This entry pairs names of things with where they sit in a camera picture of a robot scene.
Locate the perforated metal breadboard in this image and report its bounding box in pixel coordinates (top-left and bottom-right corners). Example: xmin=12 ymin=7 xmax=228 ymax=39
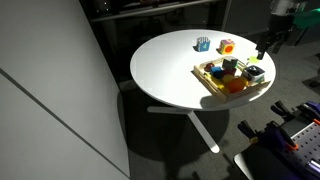
xmin=286 ymin=121 xmax=320 ymax=174

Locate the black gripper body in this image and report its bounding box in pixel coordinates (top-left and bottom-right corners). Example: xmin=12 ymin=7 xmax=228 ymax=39
xmin=263 ymin=13 xmax=294 ymax=44

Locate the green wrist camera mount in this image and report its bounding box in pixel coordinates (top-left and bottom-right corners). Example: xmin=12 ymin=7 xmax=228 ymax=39
xmin=293 ymin=8 xmax=320 ymax=30

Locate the black letter A cube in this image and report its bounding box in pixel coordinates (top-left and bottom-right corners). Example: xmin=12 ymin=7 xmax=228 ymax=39
xmin=242 ymin=65 xmax=266 ymax=83

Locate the yellow toy banana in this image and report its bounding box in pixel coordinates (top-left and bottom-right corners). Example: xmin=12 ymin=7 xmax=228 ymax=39
xmin=204 ymin=73 xmax=231 ymax=95

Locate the black clamp red handle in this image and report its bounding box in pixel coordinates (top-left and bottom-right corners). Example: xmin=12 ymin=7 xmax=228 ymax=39
xmin=237 ymin=119 xmax=264 ymax=141

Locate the blue white number cube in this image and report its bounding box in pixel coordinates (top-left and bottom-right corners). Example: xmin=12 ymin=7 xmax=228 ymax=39
xmin=195 ymin=36 xmax=212 ymax=53

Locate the black platform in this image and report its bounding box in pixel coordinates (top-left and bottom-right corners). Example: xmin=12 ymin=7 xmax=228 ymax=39
xmin=233 ymin=143 xmax=301 ymax=180

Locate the metal shelf rail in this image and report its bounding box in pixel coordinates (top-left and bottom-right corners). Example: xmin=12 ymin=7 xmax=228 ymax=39
xmin=88 ymin=0 xmax=228 ymax=24

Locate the white table leg base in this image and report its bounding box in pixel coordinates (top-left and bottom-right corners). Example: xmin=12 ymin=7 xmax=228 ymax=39
xmin=146 ymin=105 xmax=222 ymax=154

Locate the orange round toy fruit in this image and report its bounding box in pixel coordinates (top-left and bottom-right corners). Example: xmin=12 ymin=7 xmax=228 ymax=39
xmin=237 ymin=75 xmax=250 ymax=88

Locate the lime green block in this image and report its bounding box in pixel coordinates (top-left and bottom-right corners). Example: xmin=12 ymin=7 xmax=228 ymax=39
xmin=247 ymin=55 xmax=261 ymax=65

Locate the orange cube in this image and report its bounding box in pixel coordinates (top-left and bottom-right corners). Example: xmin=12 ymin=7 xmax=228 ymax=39
xmin=227 ymin=78 xmax=247 ymax=94

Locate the dark red toy fruit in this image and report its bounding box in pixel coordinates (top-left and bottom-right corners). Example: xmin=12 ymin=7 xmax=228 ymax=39
xmin=203 ymin=62 xmax=216 ymax=73

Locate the purple black clamp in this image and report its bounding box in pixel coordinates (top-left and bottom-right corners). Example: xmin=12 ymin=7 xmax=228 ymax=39
xmin=296 ymin=100 xmax=320 ymax=126

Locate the multicolour shape cube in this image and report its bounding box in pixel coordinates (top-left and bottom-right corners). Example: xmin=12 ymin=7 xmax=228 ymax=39
xmin=218 ymin=38 xmax=236 ymax=56

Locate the wooden crate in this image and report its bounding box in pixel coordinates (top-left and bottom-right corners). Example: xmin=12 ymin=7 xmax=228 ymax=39
xmin=192 ymin=55 xmax=272 ymax=104

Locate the purple clamp orange handle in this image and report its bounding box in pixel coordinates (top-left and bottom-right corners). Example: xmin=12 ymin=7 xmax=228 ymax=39
xmin=259 ymin=121 xmax=299 ymax=158

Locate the magenta block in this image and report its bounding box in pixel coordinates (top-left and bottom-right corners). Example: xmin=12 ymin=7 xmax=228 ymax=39
xmin=223 ymin=67 xmax=238 ymax=76

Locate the blue block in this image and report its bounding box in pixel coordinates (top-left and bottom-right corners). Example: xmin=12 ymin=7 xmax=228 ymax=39
xmin=209 ymin=66 xmax=225 ymax=80

